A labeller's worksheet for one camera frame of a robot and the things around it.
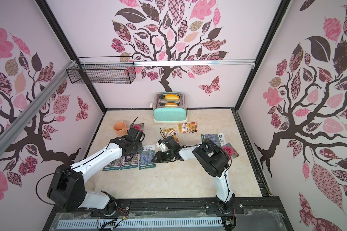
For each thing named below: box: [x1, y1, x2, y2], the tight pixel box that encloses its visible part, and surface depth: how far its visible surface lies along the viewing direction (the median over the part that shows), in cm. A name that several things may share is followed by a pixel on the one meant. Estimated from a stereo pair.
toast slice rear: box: [164, 93, 180, 102], surface depth 100 cm
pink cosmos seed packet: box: [120, 153, 139, 170], surface depth 90 cm
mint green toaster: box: [152, 91, 188, 124], surface depth 102 cm
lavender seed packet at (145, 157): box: [138, 144, 157, 170], surface depth 94 cm
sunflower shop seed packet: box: [178, 121, 199, 134], surface depth 109 cm
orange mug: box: [112, 121, 129, 137], surface depth 102 cm
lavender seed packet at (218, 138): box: [200, 132, 227, 146], surface depth 105 cm
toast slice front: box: [164, 102, 178, 108], surface depth 97 cm
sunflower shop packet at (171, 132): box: [161, 127, 180, 143], surface depth 108 cm
